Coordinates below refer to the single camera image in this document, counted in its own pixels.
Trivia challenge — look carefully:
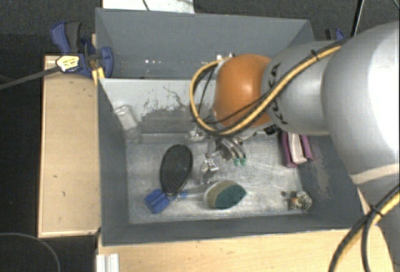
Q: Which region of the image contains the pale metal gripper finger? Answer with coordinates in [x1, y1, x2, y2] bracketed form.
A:
[204, 139, 219, 159]
[199, 158, 220, 186]

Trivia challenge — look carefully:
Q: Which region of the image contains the black oval mesh brush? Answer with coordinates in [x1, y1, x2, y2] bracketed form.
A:
[159, 143, 194, 197]

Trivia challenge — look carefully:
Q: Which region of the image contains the grey metal bin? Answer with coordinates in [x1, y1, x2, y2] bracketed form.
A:
[94, 7, 364, 247]

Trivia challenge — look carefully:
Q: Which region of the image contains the purple and white packet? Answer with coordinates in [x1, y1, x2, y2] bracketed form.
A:
[280, 131, 314, 169]

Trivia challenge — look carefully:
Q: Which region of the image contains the clear glass jar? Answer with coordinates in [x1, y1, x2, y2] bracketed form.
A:
[112, 104, 144, 145]

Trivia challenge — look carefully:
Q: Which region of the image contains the pale wood board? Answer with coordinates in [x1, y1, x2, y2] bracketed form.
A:
[37, 54, 103, 239]

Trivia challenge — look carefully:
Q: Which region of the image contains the blue-handled green sponge wand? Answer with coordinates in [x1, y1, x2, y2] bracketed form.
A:
[144, 179, 248, 214]

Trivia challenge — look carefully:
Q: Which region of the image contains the black cylinder on white bracket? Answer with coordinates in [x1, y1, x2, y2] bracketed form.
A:
[263, 124, 283, 137]

